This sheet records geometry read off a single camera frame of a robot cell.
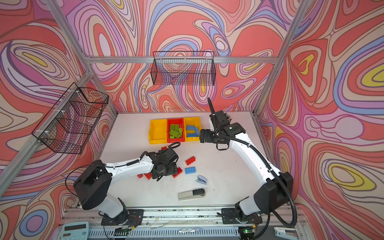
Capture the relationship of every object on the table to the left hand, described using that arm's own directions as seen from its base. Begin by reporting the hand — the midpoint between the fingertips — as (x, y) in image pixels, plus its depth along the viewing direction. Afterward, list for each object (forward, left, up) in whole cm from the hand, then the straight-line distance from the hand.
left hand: (172, 171), depth 87 cm
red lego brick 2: (+7, -11, 0) cm, 13 cm away
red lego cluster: (-3, +13, +1) cm, 14 cm away
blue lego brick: (+34, -11, +1) cm, 35 cm away
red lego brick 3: (0, -4, +1) cm, 5 cm away
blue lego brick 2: (+27, -15, 0) cm, 31 cm away
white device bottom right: (-30, -56, 0) cm, 63 cm away
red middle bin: (+35, 0, +6) cm, 36 cm away
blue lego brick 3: (+1, -11, -1) cm, 11 cm away
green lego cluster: (+27, 0, +3) cm, 27 cm away
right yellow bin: (+36, -12, +4) cm, 38 cm away
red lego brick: (+17, +7, -1) cm, 18 cm away
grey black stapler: (-13, -12, +2) cm, 18 cm away
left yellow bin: (+33, +15, -4) cm, 37 cm away
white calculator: (-29, +42, +1) cm, 51 cm away
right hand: (+10, -21, +18) cm, 29 cm away
